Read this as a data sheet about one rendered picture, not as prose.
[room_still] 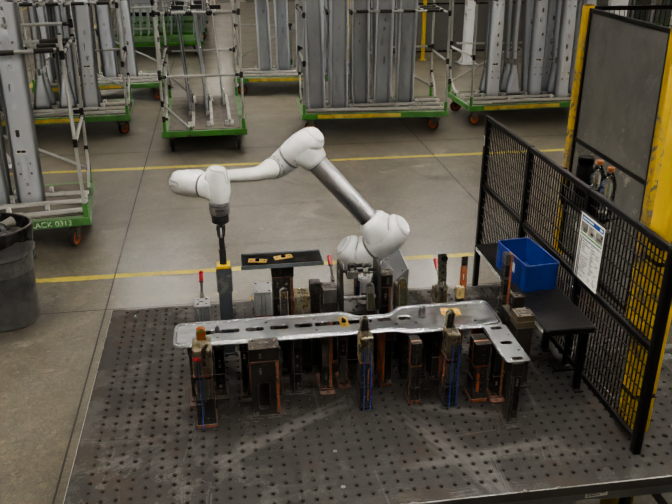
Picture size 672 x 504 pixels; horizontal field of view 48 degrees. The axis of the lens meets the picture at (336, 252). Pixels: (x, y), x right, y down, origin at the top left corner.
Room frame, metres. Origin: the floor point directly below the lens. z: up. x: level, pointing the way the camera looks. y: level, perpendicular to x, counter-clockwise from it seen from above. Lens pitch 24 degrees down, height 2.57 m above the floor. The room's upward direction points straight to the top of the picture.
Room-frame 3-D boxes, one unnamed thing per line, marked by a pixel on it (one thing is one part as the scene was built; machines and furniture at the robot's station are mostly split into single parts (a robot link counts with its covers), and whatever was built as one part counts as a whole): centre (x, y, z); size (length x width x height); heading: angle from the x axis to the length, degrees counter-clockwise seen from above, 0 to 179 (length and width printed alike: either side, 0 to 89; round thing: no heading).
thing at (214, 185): (3.06, 0.52, 1.53); 0.13 x 0.11 x 0.16; 66
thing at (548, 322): (3.13, -0.89, 1.02); 0.90 x 0.22 x 0.03; 9
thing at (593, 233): (2.85, -1.05, 1.30); 0.23 x 0.02 x 0.31; 9
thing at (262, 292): (2.91, 0.32, 0.90); 0.13 x 0.10 x 0.41; 9
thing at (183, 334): (2.78, -0.01, 1.00); 1.38 x 0.22 x 0.02; 99
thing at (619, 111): (4.98, -1.87, 1.00); 1.34 x 0.14 x 2.00; 8
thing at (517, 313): (2.78, -0.78, 0.88); 0.08 x 0.08 x 0.36; 9
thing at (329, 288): (2.99, 0.03, 0.89); 0.13 x 0.11 x 0.38; 9
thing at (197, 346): (2.52, 0.52, 0.88); 0.15 x 0.11 x 0.36; 9
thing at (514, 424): (2.51, -0.70, 0.84); 0.11 x 0.06 x 0.29; 9
